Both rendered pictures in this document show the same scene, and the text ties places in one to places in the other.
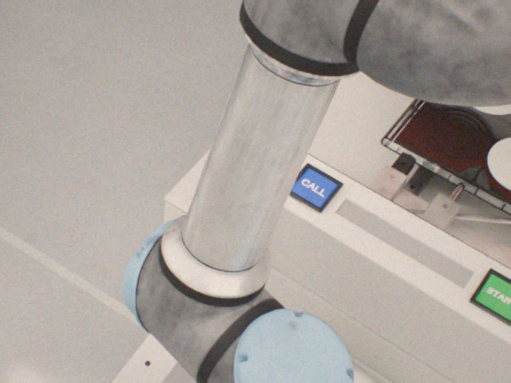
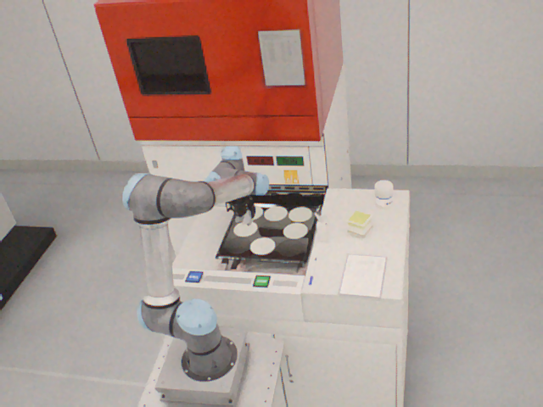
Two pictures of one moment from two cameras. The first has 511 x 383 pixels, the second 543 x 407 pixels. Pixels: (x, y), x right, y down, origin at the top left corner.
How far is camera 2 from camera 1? 0.98 m
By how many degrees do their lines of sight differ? 17
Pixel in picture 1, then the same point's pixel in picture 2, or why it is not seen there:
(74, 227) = (134, 365)
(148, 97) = not seen: hidden behind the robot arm
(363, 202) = (211, 274)
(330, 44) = (156, 214)
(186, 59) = not seen: hidden behind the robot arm
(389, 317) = (236, 307)
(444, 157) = (237, 253)
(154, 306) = (149, 319)
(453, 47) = (181, 200)
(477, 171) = (249, 253)
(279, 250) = not seen: hidden behind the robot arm
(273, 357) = (187, 313)
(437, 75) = (181, 208)
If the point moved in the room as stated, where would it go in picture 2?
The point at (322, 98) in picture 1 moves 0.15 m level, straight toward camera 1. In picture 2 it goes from (165, 231) to (165, 264)
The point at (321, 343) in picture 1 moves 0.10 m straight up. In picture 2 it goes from (199, 303) to (193, 281)
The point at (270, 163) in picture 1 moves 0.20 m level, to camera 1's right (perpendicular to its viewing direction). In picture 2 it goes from (159, 255) to (223, 239)
